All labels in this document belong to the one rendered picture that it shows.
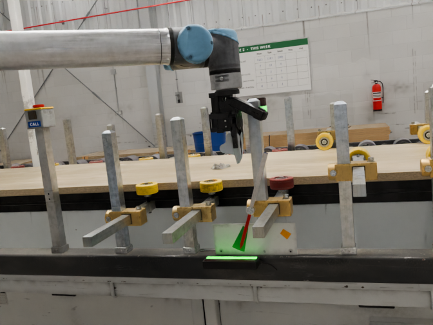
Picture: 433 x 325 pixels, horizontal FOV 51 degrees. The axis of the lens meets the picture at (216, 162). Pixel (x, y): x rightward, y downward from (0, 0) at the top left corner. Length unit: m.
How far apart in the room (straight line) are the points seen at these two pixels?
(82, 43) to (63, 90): 9.25
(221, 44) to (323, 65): 7.22
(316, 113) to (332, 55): 1.03
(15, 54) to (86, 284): 0.96
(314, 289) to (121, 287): 0.68
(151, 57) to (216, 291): 0.82
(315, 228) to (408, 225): 0.30
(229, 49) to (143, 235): 0.86
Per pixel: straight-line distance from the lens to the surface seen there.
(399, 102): 8.48
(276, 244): 1.43
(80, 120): 10.15
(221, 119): 1.30
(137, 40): 1.11
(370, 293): 1.50
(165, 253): 1.55
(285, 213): 1.39
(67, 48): 1.10
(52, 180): 1.71
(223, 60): 1.28
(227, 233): 1.45
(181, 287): 1.61
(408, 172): 1.58
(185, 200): 1.47
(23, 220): 2.12
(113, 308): 2.06
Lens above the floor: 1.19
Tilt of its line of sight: 8 degrees down
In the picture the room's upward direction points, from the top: 6 degrees counter-clockwise
